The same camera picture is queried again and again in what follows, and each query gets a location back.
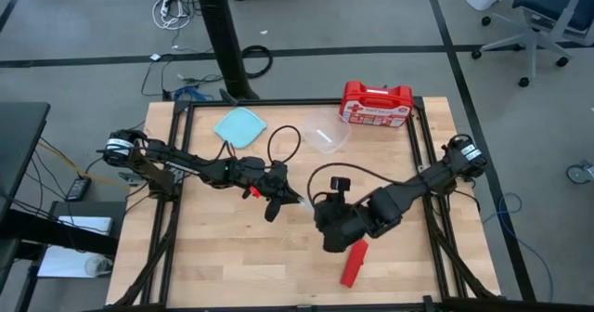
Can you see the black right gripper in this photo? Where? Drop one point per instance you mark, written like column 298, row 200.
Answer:
column 343, row 214

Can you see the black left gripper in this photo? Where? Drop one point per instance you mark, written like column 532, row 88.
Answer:
column 264, row 177

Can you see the red elastic bandage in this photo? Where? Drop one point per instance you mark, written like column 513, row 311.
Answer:
column 353, row 265

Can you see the clear plastic container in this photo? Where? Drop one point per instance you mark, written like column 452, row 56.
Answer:
column 325, row 135

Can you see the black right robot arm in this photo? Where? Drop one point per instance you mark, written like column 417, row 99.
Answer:
column 417, row 182

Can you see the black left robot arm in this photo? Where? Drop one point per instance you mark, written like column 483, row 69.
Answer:
column 185, row 163

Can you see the red tag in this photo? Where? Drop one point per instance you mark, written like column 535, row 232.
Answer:
column 255, row 192

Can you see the red first aid kit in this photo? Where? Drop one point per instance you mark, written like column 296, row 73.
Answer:
column 376, row 105

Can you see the black tower fan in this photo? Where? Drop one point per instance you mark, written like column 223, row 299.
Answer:
column 223, row 38

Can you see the clear plastic cup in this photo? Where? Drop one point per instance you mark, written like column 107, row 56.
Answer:
column 98, row 265

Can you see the black power adapter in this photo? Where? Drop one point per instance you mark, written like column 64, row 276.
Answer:
column 78, row 189

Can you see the gray caster wheel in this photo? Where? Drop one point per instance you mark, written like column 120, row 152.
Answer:
column 579, row 172

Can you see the black desk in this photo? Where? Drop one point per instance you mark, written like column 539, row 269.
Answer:
column 21, row 140

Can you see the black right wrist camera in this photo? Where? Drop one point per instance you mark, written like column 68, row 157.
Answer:
column 340, row 183

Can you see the black metal table frame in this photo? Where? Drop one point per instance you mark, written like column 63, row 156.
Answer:
column 183, row 140

